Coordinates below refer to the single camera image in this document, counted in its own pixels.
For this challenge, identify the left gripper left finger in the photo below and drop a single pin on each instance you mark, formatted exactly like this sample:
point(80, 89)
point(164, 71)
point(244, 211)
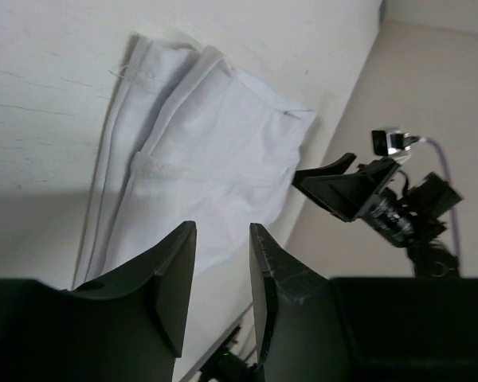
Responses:
point(126, 325)

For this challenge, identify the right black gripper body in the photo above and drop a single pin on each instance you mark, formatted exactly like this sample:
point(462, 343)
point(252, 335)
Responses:
point(380, 207)

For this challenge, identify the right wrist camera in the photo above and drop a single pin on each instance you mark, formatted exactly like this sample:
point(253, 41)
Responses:
point(391, 141)

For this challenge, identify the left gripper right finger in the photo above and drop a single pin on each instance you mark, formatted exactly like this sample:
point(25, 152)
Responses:
point(309, 328)

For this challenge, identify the white skirt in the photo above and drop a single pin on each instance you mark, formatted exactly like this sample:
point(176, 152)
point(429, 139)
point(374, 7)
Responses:
point(189, 137)

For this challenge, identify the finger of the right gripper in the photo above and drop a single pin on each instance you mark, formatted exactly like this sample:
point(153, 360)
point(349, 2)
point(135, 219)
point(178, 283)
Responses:
point(342, 195)
point(338, 167)

